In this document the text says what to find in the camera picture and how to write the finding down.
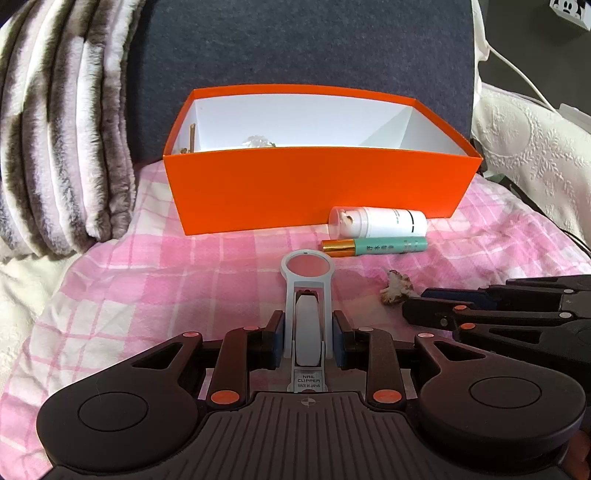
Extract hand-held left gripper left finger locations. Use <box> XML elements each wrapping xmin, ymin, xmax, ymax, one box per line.
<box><xmin>131</xmin><ymin>310</ymin><xmax>284</xmax><ymax>411</ymax></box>

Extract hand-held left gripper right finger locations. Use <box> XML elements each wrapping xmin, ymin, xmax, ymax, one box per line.
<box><xmin>332</xmin><ymin>311</ymin><xmax>486</xmax><ymax>411</ymax></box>

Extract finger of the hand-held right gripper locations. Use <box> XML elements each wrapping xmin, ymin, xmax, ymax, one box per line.
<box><xmin>421</xmin><ymin>275</ymin><xmax>591</xmax><ymax>306</ymax></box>
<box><xmin>401</xmin><ymin>298</ymin><xmax>591</xmax><ymax>371</ymax></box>

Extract white nail clipper with magnifier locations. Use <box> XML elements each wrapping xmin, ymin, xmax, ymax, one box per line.
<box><xmin>280</xmin><ymin>249</ymin><xmax>334</xmax><ymax>393</ymax></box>

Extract orange cardboard box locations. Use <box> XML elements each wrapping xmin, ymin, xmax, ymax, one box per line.
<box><xmin>163</xmin><ymin>84</ymin><xmax>484</xmax><ymax>236</ymax></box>

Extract small seashell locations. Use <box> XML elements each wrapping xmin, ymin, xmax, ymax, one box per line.
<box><xmin>379</xmin><ymin>270</ymin><xmax>415</xmax><ymax>306</ymax></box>

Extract green tube with gold cap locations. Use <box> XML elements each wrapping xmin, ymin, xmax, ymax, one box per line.
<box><xmin>321</xmin><ymin>236</ymin><xmax>428</xmax><ymax>258</ymax></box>

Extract white pump bottle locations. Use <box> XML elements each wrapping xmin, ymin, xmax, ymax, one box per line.
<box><xmin>329</xmin><ymin>206</ymin><xmax>428</xmax><ymax>240</ymax></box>

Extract pink plaid blanket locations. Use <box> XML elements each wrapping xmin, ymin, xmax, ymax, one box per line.
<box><xmin>0</xmin><ymin>161</ymin><xmax>591</xmax><ymax>444</ymax></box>

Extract white lace cloth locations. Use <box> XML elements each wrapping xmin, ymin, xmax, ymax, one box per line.
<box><xmin>470</xmin><ymin>0</ymin><xmax>591</xmax><ymax>234</ymax></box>

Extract brown wooden stick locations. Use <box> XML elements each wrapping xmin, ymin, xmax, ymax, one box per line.
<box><xmin>179</xmin><ymin>123</ymin><xmax>198</xmax><ymax>154</ymax></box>

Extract cream textured blanket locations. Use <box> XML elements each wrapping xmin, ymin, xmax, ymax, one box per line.
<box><xmin>0</xmin><ymin>247</ymin><xmax>77</xmax><ymax>416</ymax></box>

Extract dark blue cushion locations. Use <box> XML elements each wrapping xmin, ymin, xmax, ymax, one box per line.
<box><xmin>126</xmin><ymin>0</ymin><xmax>477</xmax><ymax>168</ymax></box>

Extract striped fluffy pillow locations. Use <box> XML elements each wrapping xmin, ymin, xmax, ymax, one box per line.
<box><xmin>0</xmin><ymin>0</ymin><xmax>149</xmax><ymax>261</ymax></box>

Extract white cartoon print box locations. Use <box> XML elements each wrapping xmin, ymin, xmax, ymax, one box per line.
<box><xmin>549</xmin><ymin>0</ymin><xmax>591</xmax><ymax>34</ymax></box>

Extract white cable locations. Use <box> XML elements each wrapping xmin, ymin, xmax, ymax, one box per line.
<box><xmin>484</xmin><ymin>42</ymin><xmax>571</xmax><ymax>112</ymax></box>

